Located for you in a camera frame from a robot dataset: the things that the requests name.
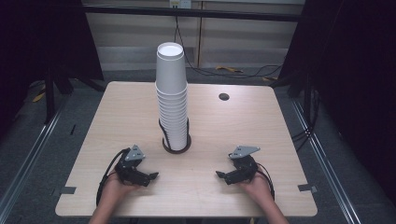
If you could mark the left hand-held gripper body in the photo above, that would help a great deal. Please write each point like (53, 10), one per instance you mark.
(132, 168)

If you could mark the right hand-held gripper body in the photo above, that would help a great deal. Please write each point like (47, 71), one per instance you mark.
(244, 169)

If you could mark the black cup holder stand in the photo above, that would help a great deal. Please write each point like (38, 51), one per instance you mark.
(176, 151)

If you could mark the stack of white paper cups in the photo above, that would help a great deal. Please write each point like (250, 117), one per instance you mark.
(171, 93)

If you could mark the person's right hand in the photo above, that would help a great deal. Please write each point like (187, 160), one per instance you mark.
(257, 188)

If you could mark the person's left hand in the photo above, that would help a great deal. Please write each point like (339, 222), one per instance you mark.
(116, 188)

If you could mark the grey tape piece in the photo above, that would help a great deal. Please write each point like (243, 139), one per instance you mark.
(307, 188)

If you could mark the small black floor piece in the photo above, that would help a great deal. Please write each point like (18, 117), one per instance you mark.
(73, 129)

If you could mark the black table grommet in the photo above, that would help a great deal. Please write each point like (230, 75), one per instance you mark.
(224, 96)

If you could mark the small yellow floor tape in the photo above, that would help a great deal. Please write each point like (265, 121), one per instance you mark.
(267, 79)

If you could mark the black metal stand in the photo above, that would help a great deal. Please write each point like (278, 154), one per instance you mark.
(308, 99)
(49, 99)

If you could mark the yellow floor tape strip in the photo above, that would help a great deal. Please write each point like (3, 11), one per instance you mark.
(229, 68)

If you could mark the yellow tape by stand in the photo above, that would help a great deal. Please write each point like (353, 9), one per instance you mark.
(39, 96)

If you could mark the black curtain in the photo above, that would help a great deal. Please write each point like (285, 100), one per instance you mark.
(37, 46)
(355, 77)

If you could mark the black horizontal bar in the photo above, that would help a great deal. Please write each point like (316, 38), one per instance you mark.
(193, 13)

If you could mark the aluminium floor rail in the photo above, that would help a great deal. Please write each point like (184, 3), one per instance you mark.
(330, 174)
(28, 161)

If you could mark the white wall socket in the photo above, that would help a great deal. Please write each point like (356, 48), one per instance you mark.
(180, 3)

